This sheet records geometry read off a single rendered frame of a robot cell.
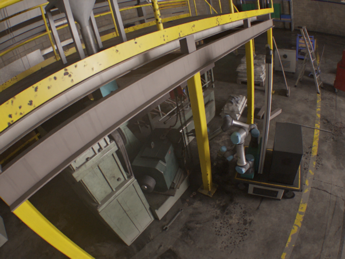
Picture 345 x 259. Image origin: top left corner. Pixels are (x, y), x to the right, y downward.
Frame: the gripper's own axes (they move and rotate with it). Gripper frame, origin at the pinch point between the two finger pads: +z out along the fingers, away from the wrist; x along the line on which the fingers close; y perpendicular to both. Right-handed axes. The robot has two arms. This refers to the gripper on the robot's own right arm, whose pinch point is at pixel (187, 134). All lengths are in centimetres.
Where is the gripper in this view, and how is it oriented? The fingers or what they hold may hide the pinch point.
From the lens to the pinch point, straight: 275.6
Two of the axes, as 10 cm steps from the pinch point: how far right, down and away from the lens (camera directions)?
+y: 1.9, 8.1, 5.5
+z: -9.7, 2.6, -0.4
